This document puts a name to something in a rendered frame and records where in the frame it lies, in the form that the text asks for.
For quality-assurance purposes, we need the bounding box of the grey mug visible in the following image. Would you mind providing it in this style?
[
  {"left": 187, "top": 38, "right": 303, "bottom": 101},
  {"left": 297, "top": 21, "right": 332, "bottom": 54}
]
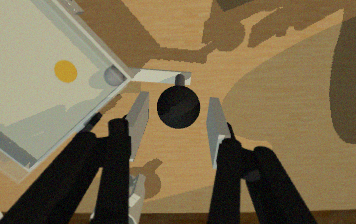
[{"left": 129, "top": 173, "right": 146, "bottom": 224}]

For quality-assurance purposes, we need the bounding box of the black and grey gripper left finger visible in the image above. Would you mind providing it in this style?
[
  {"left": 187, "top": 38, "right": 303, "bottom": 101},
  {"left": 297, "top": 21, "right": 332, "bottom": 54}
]
[{"left": 0, "top": 91, "right": 149, "bottom": 224}]

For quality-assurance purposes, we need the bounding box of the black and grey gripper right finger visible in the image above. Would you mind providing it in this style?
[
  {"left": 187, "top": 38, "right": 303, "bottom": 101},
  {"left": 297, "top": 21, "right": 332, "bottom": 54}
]
[{"left": 206, "top": 97, "right": 318, "bottom": 224}]

